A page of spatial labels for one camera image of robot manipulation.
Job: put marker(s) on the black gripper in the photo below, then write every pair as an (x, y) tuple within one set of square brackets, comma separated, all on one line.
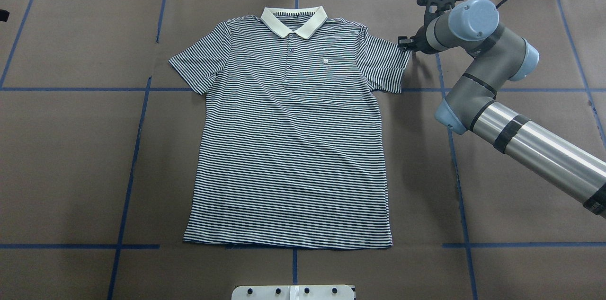
[(419, 43)]

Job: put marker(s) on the striped polo shirt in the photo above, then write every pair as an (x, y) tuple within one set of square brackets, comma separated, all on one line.
[(291, 152)]

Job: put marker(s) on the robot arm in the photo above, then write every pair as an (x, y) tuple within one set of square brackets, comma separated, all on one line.
[(500, 55)]

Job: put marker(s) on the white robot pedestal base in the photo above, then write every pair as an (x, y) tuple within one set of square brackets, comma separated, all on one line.
[(294, 292)]

